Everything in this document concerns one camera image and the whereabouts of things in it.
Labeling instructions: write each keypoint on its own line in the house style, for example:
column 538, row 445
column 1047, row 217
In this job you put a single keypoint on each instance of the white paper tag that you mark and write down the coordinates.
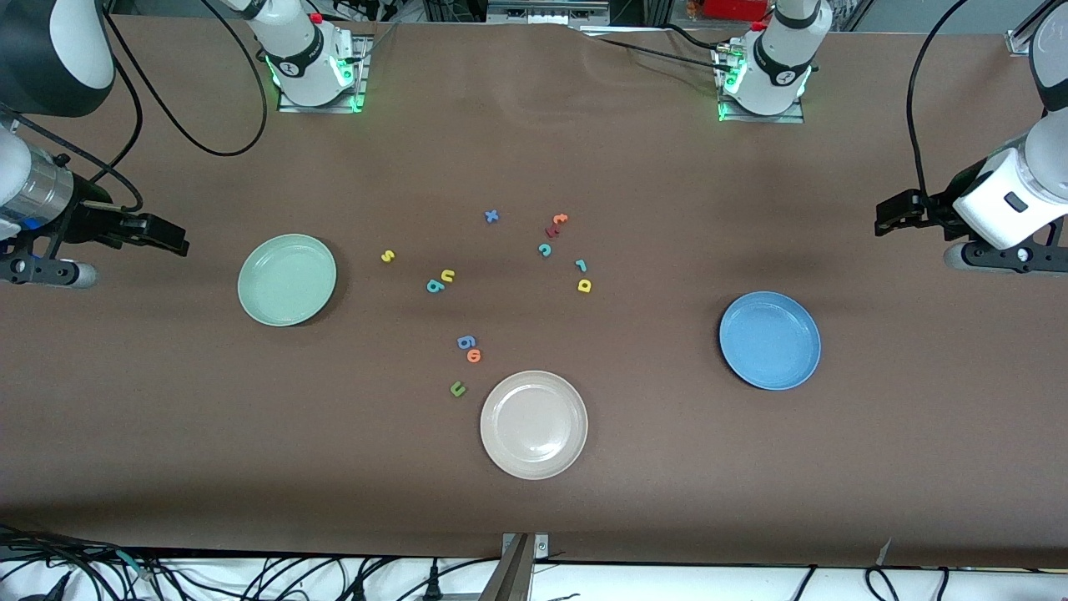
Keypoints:
column 884, row 553

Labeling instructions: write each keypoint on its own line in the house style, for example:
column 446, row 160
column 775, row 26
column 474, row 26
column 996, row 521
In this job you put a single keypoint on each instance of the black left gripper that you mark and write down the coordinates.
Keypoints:
column 941, row 204

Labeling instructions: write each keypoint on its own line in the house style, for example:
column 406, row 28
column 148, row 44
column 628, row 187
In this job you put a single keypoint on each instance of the red box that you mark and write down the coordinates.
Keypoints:
column 734, row 8

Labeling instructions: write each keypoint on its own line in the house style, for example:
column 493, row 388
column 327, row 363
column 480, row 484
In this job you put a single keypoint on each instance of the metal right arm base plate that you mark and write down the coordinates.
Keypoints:
column 288, row 107

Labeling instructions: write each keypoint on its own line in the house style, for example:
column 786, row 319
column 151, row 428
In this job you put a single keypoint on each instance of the green plate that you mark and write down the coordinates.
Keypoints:
column 287, row 280

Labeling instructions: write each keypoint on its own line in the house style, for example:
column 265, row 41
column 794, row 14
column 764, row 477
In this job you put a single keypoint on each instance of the aluminium corner profile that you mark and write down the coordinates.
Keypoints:
column 1014, row 43

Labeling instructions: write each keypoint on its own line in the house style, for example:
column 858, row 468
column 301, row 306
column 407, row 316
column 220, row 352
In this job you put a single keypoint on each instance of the blue plate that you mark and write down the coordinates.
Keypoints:
column 770, row 340

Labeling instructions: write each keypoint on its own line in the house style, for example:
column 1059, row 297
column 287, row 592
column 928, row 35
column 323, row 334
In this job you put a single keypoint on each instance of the brown table cover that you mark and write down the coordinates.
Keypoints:
column 167, row 434

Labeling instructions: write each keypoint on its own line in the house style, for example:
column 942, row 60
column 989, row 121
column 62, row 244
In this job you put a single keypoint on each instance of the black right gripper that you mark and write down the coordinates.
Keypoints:
column 86, row 222

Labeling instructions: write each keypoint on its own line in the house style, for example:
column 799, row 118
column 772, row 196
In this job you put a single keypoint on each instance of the beige plate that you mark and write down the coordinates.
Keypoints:
column 534, row 425

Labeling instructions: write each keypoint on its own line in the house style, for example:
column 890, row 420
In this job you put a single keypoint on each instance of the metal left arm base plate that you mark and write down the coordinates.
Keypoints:
column 793, row 118

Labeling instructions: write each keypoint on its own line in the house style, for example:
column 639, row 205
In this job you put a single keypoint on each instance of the aluminium profile bracket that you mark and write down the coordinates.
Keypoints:
column 513, row 576

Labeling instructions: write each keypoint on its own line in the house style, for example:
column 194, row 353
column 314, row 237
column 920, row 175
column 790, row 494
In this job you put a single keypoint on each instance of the grey metal frame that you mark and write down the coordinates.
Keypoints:
column 542, row 12

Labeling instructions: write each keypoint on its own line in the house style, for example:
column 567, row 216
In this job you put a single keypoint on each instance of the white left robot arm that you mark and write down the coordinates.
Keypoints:
column 780, row 67

